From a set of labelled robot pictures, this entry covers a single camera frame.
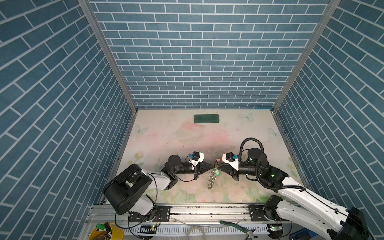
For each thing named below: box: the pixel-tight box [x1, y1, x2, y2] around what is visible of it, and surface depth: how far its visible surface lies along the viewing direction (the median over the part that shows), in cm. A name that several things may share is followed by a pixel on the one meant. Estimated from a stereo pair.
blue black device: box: [289, 228, 318, 240], surface depth 69 cm
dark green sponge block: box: [194, 114, 220, 124], surface depth 117 cm
